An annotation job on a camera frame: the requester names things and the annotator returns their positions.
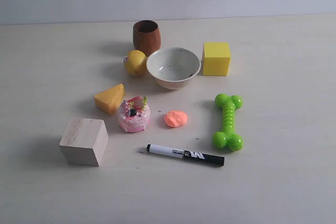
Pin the orange putty blob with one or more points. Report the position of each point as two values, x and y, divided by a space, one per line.
175 118

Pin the white ceramic bowl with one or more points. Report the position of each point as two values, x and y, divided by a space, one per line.
173 68

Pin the pink toy cake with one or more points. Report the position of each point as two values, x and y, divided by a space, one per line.
134 114

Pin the yellow lemon with sticker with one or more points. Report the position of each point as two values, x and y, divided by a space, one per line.
135 63

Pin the orange cheese wedge toy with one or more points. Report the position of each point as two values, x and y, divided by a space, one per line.
109 100

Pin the yellow foam cube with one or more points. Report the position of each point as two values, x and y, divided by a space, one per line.
216 58

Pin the brown wooden cup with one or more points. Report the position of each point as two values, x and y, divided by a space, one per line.
146 36

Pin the green bone dog toy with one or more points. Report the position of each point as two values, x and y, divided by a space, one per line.
227 136

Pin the black and white marker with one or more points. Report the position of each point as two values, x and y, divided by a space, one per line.
191 156

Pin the light wooden cube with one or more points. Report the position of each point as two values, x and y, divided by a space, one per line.
84 141

